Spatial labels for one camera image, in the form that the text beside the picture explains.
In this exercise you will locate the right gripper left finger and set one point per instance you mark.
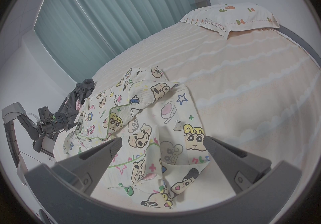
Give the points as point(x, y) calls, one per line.
point(90, 162)

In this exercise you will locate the bed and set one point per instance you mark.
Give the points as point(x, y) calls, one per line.
point(250, 79)

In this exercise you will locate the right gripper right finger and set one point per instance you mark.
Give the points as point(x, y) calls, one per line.
point(235, 162)

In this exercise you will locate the grey bedside table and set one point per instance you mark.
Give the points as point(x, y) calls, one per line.
point(200, 1)

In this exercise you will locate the white printed pyjama top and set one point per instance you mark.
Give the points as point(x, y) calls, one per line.
point(150, 122)

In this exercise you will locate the white printed pillow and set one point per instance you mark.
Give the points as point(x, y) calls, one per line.
point(238, 20)

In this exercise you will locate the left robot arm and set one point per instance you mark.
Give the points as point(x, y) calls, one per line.
point(30, 125)

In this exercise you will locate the pile of clothes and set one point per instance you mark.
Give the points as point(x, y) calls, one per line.
point(75, 97)

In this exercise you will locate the blue-green curtain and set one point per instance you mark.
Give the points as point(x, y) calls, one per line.
point(75, 42)
point(140, 4)

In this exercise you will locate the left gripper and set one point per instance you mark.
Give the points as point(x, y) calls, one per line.
point(59, 123)

